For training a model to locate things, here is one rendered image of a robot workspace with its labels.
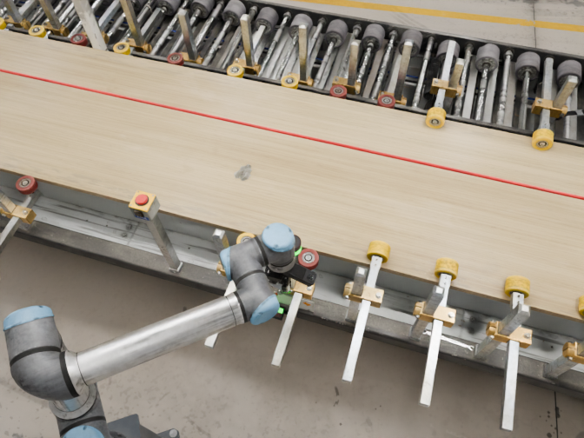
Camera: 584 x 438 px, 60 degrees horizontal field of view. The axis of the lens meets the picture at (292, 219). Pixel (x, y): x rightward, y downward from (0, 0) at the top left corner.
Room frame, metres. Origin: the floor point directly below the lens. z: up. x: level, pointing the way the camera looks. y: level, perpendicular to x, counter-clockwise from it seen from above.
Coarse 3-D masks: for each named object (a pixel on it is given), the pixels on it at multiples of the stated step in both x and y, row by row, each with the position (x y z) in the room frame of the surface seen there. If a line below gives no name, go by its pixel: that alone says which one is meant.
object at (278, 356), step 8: (296, 296) 0.72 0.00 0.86; (296, 304) 0.69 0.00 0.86; (288, 312) 0.66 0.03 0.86; (296, 312) 0.66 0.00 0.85; (288, 320) 0.63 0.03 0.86; (288, 328) 0.60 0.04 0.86; (280, 336) 0.57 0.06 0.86; (288, 336) 0.57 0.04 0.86; (280, 344) 0.54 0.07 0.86; (280, 352) 0.52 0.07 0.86; (272, 360) 0.49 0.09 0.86; (280, 360) 0.49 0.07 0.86
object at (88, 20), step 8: (72, 0) 2.12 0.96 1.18; (80, 0) 2.11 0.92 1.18; (80, 8) 2.11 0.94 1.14; (88, 8) 2.14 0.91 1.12; (80, 16) 2.12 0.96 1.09; (88, 16) 2.12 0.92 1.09; (88, 24) 2.11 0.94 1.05; (96, 24) 2.15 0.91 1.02; (88, 32) 2.12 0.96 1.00; (96, 32) 2.13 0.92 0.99; (96, 40) 2.11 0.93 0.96; (96, 48) 2.11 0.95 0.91; (104, 48) 2.13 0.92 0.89
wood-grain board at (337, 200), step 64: (0, 64) 2.03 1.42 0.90; (64, 64) 2.01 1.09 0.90; (128, 64) 1.98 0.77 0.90; (0, 128) 1.61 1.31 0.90; (64, 128) 1.59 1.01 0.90; (128, 128) 1.57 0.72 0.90; (192, 128) 1.55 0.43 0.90; (256, 128) 1.52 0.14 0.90; (320, 128) 1.51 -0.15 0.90; (384, 128) 1.49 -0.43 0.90; (448, 128) 1.47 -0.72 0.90; (128, 192) 1.21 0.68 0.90; (192, 192) 1.19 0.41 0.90; (256, 192) 1.18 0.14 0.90; (320, 192) 1.16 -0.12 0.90; (384, 192) 1.14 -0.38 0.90; (448, 192) 1.12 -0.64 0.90; (512, 192) 1.11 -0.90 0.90; (576, 192) 1.09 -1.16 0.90; (448, 256) 0.83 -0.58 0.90; (512, 256) 0.82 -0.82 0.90; (576, 256) 0.81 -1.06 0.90; (576, 320) 0.57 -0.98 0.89
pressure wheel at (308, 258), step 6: (300, 252) 0.88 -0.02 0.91; (306, 252) 0.88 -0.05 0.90; (312, 252) 0.88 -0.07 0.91; (300, 258) 0.86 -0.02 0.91; (306, 258) 0.86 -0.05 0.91; (312, 258) 0.86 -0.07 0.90; (318, 258) 0.85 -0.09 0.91; (300, 264) 0.84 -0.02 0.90; (306, 264) 0.83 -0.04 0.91; (312, 264) 0.83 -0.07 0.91
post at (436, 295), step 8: (440, 288) 0.61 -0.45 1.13; (432, 296) 0.59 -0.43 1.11; (440, 296) 0.59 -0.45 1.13; (424, 304) 0.62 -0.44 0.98; (432, 304) 0.59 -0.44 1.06; (424, 312) 0.59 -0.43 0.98; (432, 312) 0.59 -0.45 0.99; (416, 320) 0.62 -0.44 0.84; (416, 328) 0.59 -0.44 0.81; (424, 328) 0.58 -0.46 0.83; (416, 336) 0.59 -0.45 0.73
